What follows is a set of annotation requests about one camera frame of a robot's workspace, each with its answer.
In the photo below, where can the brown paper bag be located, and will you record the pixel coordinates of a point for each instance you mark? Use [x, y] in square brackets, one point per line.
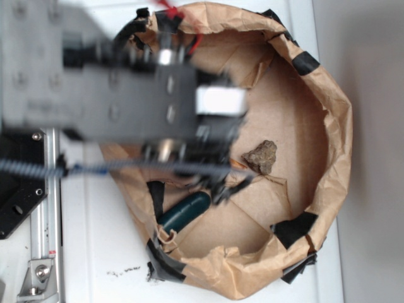
[273, 228]

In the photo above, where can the dark green plastic pickle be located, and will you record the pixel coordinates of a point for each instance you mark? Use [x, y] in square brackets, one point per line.
[185, 211]

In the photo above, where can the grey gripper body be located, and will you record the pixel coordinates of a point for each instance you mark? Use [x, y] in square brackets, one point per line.
[60, 70]

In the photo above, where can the brown rock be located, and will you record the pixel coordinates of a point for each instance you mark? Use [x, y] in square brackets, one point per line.
[262, 158]

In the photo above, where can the black octagonal mount plate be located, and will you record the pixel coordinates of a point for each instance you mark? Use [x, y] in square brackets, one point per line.
[20, 195]

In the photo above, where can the metal corner bracket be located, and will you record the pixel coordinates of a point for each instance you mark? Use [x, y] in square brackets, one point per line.
[40, 282]

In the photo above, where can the aluminium extrusion rail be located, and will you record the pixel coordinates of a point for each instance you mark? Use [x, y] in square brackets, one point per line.
[46, 230]

